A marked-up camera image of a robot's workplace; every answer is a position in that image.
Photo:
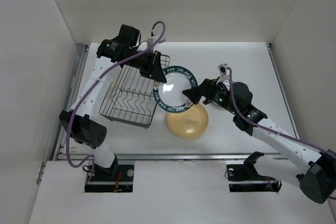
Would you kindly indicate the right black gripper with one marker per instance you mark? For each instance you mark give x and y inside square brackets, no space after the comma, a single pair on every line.
[206,89]

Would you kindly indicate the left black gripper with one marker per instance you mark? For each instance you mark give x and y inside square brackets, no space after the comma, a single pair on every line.
[154,69]

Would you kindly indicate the plate with teal lettered band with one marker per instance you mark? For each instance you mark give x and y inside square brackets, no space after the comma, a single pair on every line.
[169,96]

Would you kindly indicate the cream white plate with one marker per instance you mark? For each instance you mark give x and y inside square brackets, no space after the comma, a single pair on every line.
[187,134]

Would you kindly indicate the yellow plate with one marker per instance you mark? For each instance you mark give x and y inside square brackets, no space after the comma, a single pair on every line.
[188,120]

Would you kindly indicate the white plate green rim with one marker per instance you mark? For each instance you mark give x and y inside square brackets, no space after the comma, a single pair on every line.
[221,97]

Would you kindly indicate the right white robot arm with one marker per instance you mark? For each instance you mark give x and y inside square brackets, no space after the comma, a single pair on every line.
[312,168]

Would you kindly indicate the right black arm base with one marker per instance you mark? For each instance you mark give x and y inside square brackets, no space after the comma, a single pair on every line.
[243,177]

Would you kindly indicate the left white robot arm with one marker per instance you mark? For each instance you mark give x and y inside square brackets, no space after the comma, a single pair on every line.
[81,120]

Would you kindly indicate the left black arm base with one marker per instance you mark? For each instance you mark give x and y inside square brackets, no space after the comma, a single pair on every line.
[116,179]

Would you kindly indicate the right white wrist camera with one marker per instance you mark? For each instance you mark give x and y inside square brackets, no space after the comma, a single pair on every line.
[224,73]

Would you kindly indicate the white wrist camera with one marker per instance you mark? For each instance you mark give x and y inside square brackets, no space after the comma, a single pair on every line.
[158,39]
[224,73]

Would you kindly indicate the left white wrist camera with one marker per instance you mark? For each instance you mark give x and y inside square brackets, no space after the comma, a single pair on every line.
[158,39]

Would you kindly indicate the grey wire dish rack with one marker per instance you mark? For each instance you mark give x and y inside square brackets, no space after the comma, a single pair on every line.
[130,99]

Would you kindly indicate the aluminium table rail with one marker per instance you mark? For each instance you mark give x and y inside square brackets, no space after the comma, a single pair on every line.
[252,63]

